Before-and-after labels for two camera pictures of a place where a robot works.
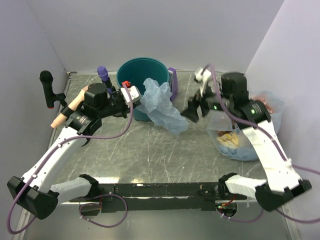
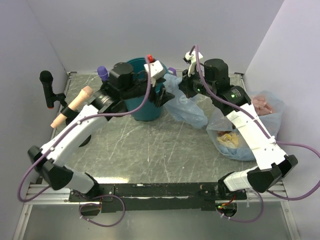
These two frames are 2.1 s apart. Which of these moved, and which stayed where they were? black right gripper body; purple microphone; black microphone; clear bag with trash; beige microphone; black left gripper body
Moved: black left gripper body; black right gripper body
Stayed: clear bag with trash; black microphone; purple microphone; beige microphone
